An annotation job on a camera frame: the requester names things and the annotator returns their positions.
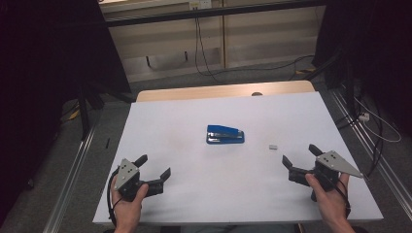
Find light wooden table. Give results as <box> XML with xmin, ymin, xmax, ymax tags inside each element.
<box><xmin>135</xmin><ymin>80</ymin><xmax>316</xmax><ymax>103</ymax></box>

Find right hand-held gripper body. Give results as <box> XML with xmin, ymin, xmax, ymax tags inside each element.
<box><xmin>288</xmin><ymin>150</ymin><xmax>363</xmax><ymax>202</ymax></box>

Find white cable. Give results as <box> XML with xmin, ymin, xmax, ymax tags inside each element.
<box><xmin>354</xmin><ymin>96</ymin><xmax>402</xmax><ymax>144</ymax></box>

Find black floor cable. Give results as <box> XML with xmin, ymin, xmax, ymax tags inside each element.
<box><xmin>207</xmin><ymin>53</ymin><xmax>316</xmax><ymax>78</ymax></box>

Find black curtain with stand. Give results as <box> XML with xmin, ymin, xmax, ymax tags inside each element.
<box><xmin>312</xmin><ymin>0</ymin><xmax>412</xmax><ymax>137</ymax></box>

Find black hanging cables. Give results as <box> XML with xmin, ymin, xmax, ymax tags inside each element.
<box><xmin>193</xmin><ymin>8</ymin><xmax>222</xmax><ymax>83</ymax></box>

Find black horizontal bar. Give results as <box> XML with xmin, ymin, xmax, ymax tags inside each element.
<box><xmin>105</xmin><ymin>0</ymin><xmax>326</xmax><ymax>28</ymax></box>

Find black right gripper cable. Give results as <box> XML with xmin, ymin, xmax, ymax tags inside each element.
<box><xmin>319</xmin><ymin>171</ymin><xmax>352</xmax><ymax>218</ymax></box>

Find large black curtain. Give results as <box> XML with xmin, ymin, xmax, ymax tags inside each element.
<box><xmin>0</xmin><ymin>0</ymin><xmax>132</xmax><ymax>224</ymax></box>

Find black stand legs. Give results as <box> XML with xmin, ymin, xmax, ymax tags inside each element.
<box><xmin>77</xmin><ymin>83</ymin><xmax>134</xmax><ymax>141</ymax></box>

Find white wall socket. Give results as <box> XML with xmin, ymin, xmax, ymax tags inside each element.
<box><xmin>189</xmin><ymin>0</ymin><xmax>213</xmax><ymax>10</ymax></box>

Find aluminium floor rail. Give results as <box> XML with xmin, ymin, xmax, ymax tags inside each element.
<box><xmin>328</xmin><ymin>88</ymin><xmax>412</xmax><ymax>221</ymax></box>
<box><xmin>42</xmin><ymin>124</ymin><xmax>98</xmax><ymax>233</ymax></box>

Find blue stapler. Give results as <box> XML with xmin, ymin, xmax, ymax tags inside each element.
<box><xmin>206</xmin><ymin>124</ymin><xmax>246</xmax><ymax>146</ymax></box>

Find white table cover board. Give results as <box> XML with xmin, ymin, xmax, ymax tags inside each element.
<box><xmin>92</xmin><ymin>91</ymin><xmax>384</xmax><ymax>225</ymax></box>

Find person's left hand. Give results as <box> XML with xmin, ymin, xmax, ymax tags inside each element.
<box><xmin>110</xmin><ymin>183</ymin><xmax>150</xmax><ymax>231</ymax></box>

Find black cable bundle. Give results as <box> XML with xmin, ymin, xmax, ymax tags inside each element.
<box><xmin>334</xmin><ymin>106</ymin><xmax>386</xmax><ymax>179</ymax></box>

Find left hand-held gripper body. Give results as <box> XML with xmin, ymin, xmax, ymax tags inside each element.
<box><xmin>113</xmin><ymin>157</ymin><xmax>166</xmax><ymax>202</ymax></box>

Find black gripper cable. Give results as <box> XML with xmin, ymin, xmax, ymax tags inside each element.
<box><xmin>319</xmin><ymin>171</ymin><xmax>352</xmax><ymax>218</ymax></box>
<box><xmin>106</xmin><ymin>168</ymin><xmax>123</xmax><ymax>227</ymax></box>

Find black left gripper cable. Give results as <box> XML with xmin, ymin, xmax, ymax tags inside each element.
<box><xmin>106</xmin><ymin>168</ymin><xmax>123</xmax><ymax>227</ymax></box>

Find person's right hand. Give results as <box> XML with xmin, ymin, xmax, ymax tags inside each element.
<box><xmin>304</xmin><ymin>173</ymin><xmax>353</xmax><ymax>225</ymax></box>

